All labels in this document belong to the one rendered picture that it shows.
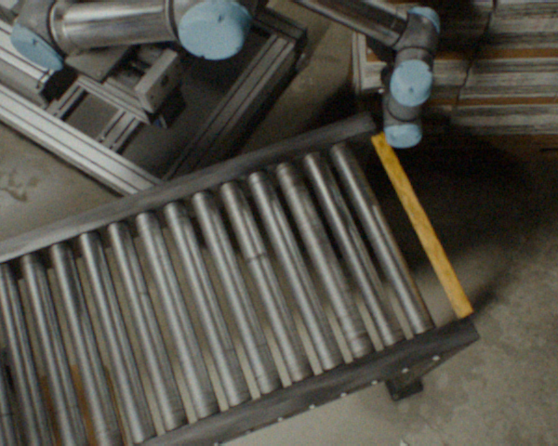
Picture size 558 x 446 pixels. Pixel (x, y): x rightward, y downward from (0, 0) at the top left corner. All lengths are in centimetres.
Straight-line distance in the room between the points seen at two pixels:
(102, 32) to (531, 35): 106
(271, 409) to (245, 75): 128
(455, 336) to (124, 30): 86
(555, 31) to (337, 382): 104
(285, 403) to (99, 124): 131
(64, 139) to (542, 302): 168
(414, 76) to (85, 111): 134
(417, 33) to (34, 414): 105
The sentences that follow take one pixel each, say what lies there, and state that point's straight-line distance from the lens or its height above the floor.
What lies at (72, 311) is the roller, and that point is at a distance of 132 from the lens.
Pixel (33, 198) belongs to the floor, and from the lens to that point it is 239.
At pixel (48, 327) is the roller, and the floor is 80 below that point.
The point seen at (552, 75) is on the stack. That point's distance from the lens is 191.
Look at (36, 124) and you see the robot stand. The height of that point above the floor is 23.
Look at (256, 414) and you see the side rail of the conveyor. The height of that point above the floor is 80.
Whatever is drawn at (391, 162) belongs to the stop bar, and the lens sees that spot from 133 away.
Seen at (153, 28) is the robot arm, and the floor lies 110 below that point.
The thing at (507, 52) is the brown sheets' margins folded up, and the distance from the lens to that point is 177.
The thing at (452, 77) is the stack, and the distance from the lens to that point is 183.
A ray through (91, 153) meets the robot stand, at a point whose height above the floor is 23.
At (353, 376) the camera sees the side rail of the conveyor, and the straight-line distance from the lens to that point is 121.
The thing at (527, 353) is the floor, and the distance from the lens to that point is 214.
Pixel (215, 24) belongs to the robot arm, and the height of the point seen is 117.
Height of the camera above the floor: 200
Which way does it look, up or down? 69 degrees down
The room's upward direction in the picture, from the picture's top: 8 degrees counter-clockwise
